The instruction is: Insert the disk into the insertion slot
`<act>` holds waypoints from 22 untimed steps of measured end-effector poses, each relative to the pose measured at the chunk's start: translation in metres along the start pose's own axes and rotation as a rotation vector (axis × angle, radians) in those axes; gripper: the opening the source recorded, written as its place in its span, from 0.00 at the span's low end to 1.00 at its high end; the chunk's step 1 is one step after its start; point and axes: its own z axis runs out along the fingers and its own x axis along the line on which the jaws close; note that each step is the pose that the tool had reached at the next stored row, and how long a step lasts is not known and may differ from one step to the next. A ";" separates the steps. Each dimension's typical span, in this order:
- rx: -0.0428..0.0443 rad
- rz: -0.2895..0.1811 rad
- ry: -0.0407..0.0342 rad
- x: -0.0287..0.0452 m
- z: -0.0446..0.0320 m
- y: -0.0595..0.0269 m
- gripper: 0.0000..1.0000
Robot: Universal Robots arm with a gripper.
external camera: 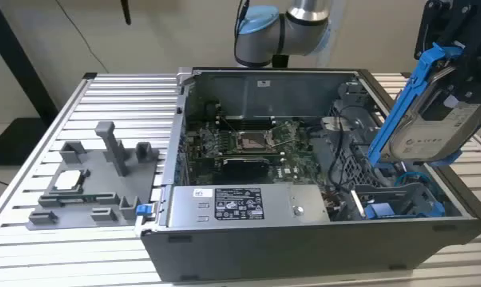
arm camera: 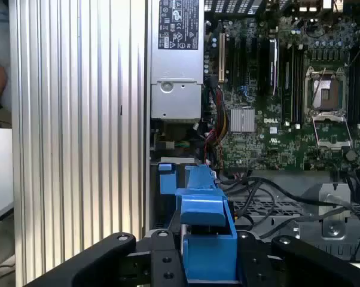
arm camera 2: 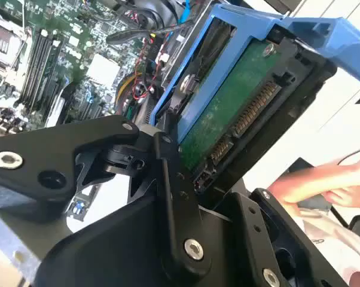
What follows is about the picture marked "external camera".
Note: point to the hard disk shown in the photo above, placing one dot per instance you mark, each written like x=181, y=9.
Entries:
x=404, y=98

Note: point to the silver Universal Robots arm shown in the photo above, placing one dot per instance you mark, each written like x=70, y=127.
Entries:
x=301, y=33

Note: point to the grey drive cage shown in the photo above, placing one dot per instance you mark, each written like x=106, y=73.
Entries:
x=352, y=131

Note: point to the green motherboard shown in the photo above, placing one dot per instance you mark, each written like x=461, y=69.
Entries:
x=297, y=170

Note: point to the CPU socket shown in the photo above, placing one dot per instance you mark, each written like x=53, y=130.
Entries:
x=252, y=140

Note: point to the black graphics card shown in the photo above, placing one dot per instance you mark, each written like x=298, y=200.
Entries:
x=245, y=169

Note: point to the silver power supply unit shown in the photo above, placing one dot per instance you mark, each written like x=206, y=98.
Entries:
x=273, y=206

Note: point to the open grey PC case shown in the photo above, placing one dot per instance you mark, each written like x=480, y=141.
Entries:
x=289, y=251

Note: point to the blue case latch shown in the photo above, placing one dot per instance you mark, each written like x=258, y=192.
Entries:
x=144, y=209

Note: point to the grey parts rack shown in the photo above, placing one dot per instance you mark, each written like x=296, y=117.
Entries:
x=105, y=179

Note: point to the silver CPU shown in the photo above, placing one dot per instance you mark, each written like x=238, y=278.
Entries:
x=70, y=180

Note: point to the black metal frame post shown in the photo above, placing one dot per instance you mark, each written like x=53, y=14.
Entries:
x=13, y=51

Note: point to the black floor base plate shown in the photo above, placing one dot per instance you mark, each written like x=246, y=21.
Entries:
x=13, y=140

